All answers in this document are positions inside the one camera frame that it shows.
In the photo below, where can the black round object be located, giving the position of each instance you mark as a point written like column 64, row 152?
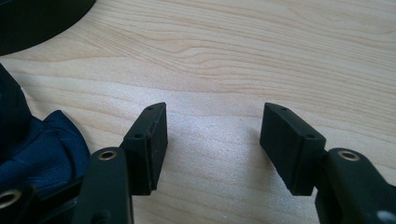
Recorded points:
column 34, row 21

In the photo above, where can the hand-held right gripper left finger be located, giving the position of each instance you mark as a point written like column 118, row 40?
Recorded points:
column 146, row 149

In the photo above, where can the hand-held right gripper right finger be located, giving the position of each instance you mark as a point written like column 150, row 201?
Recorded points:
column 295, row 149

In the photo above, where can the dark blue cloth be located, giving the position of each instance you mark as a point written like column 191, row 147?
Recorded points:
column 40, row 152

